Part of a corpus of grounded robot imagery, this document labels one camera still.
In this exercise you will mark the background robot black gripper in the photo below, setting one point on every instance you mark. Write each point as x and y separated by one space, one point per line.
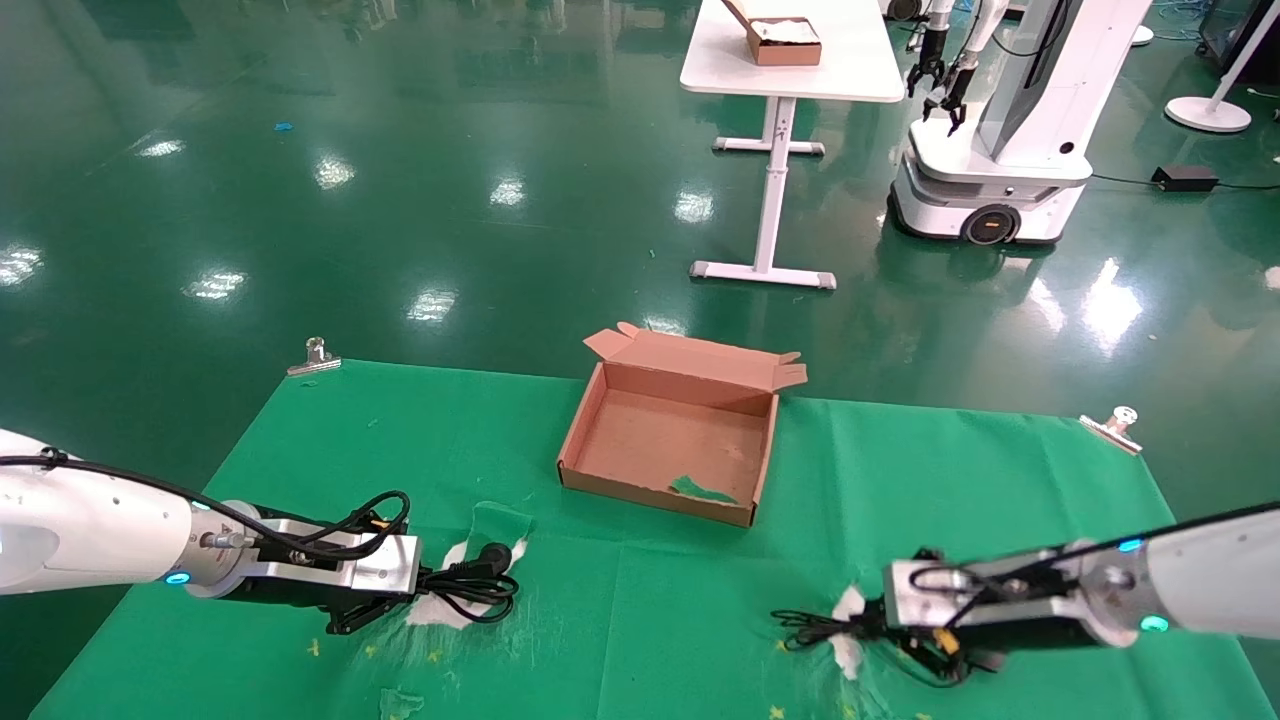
950 95
925 75

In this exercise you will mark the open brown cardboard box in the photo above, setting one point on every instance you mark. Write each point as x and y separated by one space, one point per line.
670 440

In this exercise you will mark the green table cloth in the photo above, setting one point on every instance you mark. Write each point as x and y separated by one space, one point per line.
620 620

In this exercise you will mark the white stand with round base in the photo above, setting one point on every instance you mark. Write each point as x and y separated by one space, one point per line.
1208 115

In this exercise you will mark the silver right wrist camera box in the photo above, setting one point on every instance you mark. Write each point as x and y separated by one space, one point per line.
980 595

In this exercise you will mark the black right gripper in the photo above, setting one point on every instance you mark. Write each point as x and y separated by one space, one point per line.
1020 638

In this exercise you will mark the small cardboard box white contents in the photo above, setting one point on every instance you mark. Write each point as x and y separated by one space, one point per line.
785 45

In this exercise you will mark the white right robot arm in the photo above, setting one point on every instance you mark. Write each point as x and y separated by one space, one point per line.
1210 590

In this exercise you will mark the black equipment cabinet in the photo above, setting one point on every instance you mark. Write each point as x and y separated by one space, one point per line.
1235 35

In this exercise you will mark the white table with metal leg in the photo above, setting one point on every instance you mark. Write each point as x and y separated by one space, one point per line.
800 70

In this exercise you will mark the black power adapter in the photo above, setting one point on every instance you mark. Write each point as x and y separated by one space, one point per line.
1185 179

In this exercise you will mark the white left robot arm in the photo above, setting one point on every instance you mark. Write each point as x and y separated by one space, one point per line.
80 530

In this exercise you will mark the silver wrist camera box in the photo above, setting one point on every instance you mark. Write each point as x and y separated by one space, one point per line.
980 595
340 560

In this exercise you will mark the metal binder clip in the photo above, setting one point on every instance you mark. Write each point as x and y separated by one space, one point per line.
1112 430
315 360

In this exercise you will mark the white wheeled background robot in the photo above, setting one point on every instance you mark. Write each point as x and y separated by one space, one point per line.
1020 150

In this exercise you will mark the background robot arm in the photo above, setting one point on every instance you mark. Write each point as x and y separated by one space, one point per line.
982 30
938 30

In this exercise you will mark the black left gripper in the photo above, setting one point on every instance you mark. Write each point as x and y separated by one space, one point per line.
290 598

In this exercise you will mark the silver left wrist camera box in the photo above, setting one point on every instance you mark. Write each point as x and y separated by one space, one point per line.
340 560

